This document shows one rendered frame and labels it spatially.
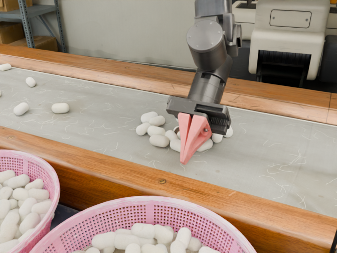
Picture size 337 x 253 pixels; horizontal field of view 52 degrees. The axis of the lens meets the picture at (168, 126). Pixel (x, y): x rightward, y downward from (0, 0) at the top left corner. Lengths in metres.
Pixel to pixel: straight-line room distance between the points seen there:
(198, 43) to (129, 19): 2.43
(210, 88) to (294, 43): 0.63
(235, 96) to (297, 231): 0.41
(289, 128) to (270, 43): 0.51
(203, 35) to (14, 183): 0.37
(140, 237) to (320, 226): 0.23
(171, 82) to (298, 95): 0.29
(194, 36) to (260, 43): 0.65
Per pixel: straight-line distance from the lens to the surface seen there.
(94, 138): 0.67
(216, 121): 0.58
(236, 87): 0.82
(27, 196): 0.56
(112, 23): 3.03
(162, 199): 0.47
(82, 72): 0.97
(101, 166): 0.55
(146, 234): 0.46
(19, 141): 0.66
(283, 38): 1.17
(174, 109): 0.56
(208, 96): 0.57
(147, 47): 2.94
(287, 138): 0.69
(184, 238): 0.46
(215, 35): 0.54
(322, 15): 1.19
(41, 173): 0.58
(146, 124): 0.66
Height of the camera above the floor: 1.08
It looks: 29 degrees down
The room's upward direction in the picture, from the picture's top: 1 degrees counter-clockwise
